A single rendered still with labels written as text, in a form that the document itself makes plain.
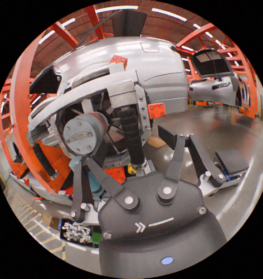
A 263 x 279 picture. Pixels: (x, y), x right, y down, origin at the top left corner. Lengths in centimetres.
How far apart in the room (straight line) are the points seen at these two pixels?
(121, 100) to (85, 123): 15
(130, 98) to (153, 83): 67
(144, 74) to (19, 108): 99
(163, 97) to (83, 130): 72
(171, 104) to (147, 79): 32
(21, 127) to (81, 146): 50
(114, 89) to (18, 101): 68
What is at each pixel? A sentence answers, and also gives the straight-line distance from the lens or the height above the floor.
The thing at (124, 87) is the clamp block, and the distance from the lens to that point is 16.
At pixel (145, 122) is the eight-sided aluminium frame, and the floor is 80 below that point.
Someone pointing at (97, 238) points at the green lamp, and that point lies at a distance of 28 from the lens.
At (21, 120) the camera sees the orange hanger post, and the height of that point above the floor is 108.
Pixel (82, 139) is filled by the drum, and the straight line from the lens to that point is 28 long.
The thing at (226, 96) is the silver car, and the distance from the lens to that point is 249.
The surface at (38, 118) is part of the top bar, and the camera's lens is 33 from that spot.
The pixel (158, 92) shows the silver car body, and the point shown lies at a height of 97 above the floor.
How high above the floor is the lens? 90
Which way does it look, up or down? 24 degrees down
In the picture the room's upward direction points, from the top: 13 degrees counter-clockwise
